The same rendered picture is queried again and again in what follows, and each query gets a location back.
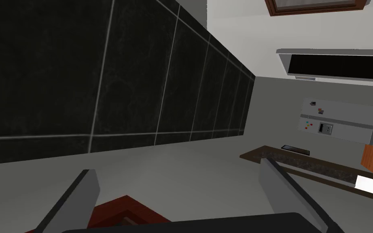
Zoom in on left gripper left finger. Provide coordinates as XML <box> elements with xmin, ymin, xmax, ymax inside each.
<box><xmin>35</xmin><ymin>168</ymin><xmax>101</xmax><ymax>233</ymax></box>

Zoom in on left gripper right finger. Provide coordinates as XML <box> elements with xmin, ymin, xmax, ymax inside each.
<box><xmin>259</xmin><ymin>157</ymin><xmax>346</xmax><ymax>233</ymax></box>

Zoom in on dark stone kitchen counter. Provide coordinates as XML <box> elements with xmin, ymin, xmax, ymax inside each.
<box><xmin>239</xmin><ymin>144</ymin><xmax>373</xmax><ymax>206</ymax></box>

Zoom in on red-brown wooden cabinet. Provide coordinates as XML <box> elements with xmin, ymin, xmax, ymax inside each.
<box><xmin>24</xmin><ymin>194</ymin><xmax>172</xmax><ymax>233</ymax></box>

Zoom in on grey refrigerator with magnets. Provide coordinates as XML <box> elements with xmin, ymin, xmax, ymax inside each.
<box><xmin>297</xmin><ymin>98</ymin><xmax>373</xmax><ymax>146</ymax></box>

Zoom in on grey range hood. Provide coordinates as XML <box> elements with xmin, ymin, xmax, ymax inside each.
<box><xmin>276</xmin><ymin>48</ymin><xmax>373</xmax><ymax>82</ymax></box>

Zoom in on brown framed window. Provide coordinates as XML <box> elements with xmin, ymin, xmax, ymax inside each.
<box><xmin>264</xmin><ymin>0</ymin><xmax>372</xmax><ymax>17</ymax></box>

